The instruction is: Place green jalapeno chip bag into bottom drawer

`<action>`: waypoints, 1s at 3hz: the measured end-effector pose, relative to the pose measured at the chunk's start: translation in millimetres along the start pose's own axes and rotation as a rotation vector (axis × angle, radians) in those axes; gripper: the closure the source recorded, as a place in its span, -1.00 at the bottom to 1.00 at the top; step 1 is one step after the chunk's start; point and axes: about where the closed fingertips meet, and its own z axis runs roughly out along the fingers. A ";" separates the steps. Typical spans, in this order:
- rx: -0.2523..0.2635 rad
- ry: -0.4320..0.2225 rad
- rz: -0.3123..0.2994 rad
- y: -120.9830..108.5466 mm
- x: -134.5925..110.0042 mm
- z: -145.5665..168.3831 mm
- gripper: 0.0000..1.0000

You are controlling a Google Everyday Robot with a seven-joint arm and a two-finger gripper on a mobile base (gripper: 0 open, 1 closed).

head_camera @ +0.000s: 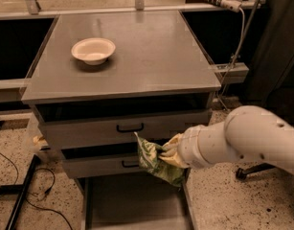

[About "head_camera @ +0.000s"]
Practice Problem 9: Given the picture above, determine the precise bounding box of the grey drawer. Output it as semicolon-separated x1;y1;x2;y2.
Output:
59;136;201;179
79;172;198;230
36;93;211;150

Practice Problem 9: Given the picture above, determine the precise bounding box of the black floor cable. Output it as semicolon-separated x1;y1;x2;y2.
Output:
0;149;74;230

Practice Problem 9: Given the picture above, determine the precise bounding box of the top grey drawer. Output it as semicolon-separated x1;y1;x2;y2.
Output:
36;93;211;150

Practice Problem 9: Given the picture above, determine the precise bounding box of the white paper bowl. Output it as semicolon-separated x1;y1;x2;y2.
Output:
71;37;116;65

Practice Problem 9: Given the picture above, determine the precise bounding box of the black top drawer handle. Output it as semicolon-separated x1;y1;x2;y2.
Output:
116;123;145;133

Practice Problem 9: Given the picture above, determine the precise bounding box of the grey power cable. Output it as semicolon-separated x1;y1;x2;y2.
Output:
213;7;247;113

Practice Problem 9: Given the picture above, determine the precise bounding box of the black middle drawer handle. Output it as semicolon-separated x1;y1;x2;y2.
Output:
121;160;139;169

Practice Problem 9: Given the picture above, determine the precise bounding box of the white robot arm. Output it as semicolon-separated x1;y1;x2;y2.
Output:
160;105;294;175

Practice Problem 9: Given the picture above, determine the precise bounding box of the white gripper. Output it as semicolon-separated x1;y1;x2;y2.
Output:
159;126;210;170

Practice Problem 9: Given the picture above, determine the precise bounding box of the black drawer handle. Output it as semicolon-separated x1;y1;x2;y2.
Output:
121;160;139;169
116;123;145;133

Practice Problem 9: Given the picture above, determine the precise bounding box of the black metal floor frame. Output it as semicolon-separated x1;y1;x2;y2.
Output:
0;155;40;230

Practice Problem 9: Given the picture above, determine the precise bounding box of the middle grey drawer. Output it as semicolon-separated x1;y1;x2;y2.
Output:
59;136;201;179

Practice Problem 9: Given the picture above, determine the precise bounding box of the black office chair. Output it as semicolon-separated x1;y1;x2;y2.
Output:
236;162;294;225

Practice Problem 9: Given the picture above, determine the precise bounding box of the aluminium rail bracket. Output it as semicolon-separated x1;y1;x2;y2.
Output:
211;62;249;84

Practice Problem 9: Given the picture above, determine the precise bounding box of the green jalapeno chip bag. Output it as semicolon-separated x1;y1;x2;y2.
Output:
135;132;185;187

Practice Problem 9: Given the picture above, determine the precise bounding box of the grey drawer cabinet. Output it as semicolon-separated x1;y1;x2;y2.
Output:
21;10;222;230

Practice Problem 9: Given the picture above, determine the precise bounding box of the bottom grey drawer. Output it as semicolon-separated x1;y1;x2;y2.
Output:
79;172;198;230

